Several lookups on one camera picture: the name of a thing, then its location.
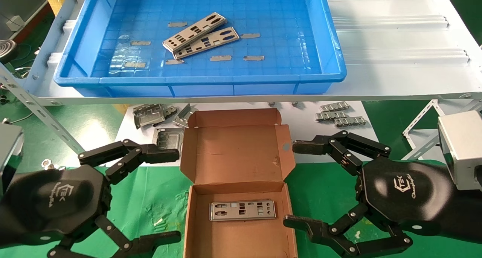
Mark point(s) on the stamped grey metal bracket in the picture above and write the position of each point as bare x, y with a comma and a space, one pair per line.
148, 115

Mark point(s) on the green cloth mat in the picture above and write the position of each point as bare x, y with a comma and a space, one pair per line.
150, 197

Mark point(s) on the grey tape strip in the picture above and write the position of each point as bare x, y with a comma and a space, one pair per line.
174, 61
140, 43
253, 58
134, 64
220, 58
250, 35
177, 24

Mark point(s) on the perforated steel shelf post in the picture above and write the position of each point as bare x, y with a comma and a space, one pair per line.
37, 111

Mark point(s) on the silver metal clip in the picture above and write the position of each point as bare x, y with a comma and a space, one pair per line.
47, 163

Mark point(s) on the toothed grey metal strip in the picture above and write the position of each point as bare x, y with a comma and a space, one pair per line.
350, 121
334, 106
331, 116

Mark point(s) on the white sheet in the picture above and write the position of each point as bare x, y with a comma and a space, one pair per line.
308, 126

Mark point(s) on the small white tape scrap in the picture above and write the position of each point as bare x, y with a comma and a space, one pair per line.
357, 234
159, 222

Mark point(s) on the grey metal socket frame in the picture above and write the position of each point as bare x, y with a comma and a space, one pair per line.
171, 135

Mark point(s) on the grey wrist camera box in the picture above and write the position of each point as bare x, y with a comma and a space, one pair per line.
9, 156
463, 148

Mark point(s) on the silver metal I/O shield plate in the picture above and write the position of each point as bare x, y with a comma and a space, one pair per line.
222, 20
234, 35
244, 217

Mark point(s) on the angled grey metal plate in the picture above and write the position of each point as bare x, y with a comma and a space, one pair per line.
184, 115

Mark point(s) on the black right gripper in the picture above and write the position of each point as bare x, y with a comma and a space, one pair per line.
406, 194

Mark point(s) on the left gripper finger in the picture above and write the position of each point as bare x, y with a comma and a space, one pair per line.
158, 155

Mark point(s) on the white angle steel bracket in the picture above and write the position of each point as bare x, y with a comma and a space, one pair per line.
421, 118

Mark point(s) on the small white box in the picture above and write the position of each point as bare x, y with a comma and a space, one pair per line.
15, 22

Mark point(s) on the brown cardboard box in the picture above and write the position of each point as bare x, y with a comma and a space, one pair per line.
233, 156

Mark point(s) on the small grey metal part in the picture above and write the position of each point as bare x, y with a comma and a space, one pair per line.
170, 110

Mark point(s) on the black round stool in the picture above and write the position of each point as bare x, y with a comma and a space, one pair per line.
5, 49

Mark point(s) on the blue plastic tray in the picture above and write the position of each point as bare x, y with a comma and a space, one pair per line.
282, 43

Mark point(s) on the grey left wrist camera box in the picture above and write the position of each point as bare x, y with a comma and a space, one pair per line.
9, 156

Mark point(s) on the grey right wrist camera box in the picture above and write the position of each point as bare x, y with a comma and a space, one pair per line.
463, 148

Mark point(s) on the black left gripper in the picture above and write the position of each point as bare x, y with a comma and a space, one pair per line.
56, 201

